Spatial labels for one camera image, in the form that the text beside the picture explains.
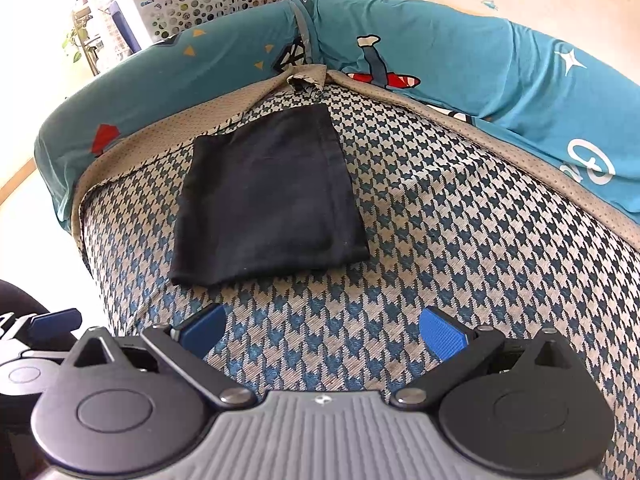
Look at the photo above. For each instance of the houndstooth bed mattress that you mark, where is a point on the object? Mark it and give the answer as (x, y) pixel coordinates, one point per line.
(475, 240)

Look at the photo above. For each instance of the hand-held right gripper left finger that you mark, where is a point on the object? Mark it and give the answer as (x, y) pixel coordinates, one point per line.
(202, 332)

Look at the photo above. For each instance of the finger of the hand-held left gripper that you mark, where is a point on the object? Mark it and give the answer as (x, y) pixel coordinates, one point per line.
(55, 322)

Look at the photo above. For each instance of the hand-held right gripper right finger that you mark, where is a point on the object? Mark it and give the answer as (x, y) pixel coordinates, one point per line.
(442, 332)

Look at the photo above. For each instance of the black t-shirt with red print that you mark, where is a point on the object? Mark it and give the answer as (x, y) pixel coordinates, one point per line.
(270, 200)

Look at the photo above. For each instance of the green potted plant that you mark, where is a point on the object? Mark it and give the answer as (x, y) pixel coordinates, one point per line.
(77, 35)

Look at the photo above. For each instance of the white and blue box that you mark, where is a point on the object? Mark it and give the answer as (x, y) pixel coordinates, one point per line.
(120, 30)

